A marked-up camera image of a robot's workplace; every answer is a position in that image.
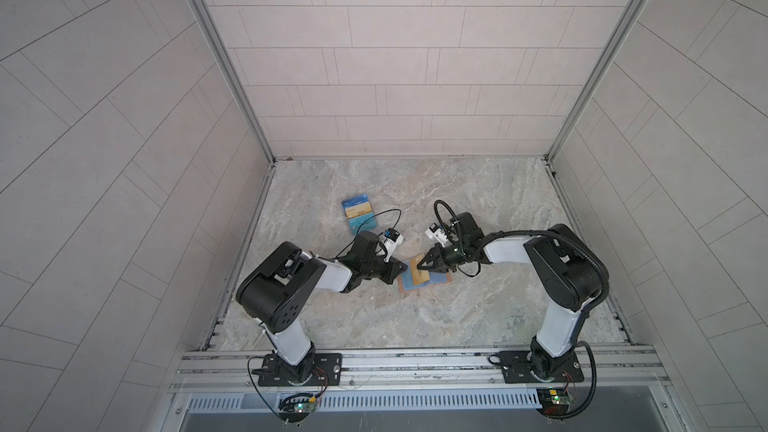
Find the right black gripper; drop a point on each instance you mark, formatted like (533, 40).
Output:
(436, 254)

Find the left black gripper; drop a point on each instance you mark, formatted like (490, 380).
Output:
(390, 273)

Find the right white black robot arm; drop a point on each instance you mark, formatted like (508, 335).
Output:
(573, 277)

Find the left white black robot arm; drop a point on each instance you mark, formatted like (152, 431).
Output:
(278, 289)

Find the teal card on table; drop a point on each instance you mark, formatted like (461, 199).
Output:
(362, 224)

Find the gold beige card on table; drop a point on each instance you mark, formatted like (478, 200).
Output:
(358, 210)

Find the blue VIP card on table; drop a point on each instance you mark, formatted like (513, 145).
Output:
(359, 202)

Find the left green circuit board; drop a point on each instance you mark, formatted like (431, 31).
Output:
(300, 403)

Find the green circuit board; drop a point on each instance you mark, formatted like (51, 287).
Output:
(300, 403)
(554, 401)

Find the white ventilation grille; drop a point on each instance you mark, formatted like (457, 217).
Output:
(374, 400)

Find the right green circuit board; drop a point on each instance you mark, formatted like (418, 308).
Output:
(554, 401)

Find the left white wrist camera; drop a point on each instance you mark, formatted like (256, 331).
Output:
(392, 239)

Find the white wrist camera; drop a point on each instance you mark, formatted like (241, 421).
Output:
(392, 239)
(436, 233)

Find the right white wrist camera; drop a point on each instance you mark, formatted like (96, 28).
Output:
(436, 233)

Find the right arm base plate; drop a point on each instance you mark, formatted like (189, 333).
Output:
(519, 367)

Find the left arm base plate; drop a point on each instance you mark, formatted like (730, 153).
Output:
(317, 369)

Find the aluminium mounting rail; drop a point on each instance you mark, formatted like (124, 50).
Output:
(424, 368)

